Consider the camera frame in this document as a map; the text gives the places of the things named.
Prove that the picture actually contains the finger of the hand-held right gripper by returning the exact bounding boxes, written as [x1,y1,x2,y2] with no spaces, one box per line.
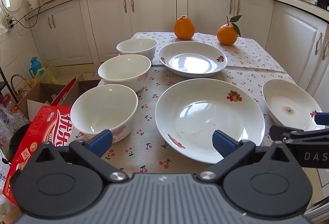
[269,125,329,148]
[314,112,329,126]

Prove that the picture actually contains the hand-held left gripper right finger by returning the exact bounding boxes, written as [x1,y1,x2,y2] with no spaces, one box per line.
[197,129,306,184]

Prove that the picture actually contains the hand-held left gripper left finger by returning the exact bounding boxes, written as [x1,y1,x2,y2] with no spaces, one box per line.
[19,129,129,185]

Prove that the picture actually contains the white bowl pink floral print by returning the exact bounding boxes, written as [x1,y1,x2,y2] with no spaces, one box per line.
[116,38,158,62]
[70,84,139,144]
[98,54,152,93]

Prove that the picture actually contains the white plate fruit print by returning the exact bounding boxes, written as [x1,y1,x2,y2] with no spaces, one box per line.
[158,41,228,78]
[155,79,266,164]

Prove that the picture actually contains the white plate brown stain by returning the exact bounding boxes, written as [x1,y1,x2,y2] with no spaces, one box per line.
[262,79,326,132]

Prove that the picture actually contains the small brown cardboard box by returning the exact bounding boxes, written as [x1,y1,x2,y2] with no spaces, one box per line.
[77,73,102,98]

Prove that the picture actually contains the red and white carton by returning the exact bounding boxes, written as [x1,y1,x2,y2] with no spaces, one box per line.
[50,77,78,107]

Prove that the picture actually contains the red snack box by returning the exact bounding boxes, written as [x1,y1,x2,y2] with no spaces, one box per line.
[2,106,75,207]

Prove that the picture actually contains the large brown cardboard box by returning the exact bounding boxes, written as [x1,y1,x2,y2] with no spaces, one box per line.
[17,77,78,122]

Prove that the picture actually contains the yellow plastic bag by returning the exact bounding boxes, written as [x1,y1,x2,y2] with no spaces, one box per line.
[35,67,58,85]

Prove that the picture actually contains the white cherry-print tablecloth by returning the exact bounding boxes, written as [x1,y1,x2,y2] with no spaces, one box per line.
[72,32,322,175]

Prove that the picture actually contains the wicker basket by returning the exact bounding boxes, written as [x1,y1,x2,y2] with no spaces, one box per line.
[10,73,33,101]

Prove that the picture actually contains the translucent plastic bag black print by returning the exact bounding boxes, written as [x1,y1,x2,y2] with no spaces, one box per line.
[0,101,29,160]

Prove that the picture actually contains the teal thermos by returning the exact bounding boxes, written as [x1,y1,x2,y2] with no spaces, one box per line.
[29,57,39,78]

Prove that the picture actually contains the orange with green leaves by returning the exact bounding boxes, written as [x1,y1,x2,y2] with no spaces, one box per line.
[217,15,243,46]

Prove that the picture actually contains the white kitchen cabinets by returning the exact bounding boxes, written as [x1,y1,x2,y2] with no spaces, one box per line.
[27,0,329,97]

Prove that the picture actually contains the pear-shaped orange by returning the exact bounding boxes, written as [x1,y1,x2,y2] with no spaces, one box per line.
[174,15,195,40]

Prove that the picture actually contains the white power strip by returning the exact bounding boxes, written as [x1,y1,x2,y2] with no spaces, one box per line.
[5,14,15,32]

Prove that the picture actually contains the white electric kettle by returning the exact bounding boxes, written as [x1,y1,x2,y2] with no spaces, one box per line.
[25,0,39,11]

